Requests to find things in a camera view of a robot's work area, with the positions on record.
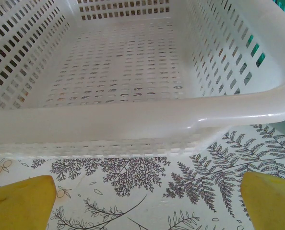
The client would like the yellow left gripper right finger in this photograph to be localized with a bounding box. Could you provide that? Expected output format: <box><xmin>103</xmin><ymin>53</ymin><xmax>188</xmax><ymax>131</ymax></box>
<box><xmin>240</xmin><ymin>171</ymin><xmax>285</xmax><ymax>230</ymax></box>

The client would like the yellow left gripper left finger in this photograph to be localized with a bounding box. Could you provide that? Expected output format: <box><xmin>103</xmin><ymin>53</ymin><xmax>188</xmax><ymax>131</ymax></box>
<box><xmin>0</xmin><ymin>174</ymin><xmax>57</xmax><ymax>230</ymax></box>

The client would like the floral tablecloth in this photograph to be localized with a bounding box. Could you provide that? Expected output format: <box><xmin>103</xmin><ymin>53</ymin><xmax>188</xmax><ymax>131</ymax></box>
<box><xmin>0</xmin><ymin>115</ymin><xmax>285</xmax><ymax>230</ymax></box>

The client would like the white plastic basket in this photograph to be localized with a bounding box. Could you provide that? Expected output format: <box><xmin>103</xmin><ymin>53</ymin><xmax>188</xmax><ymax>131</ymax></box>
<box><xmin>0</xmin><ymin>0</ymin><xmax>285</xmax><ymax>160</ymax></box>

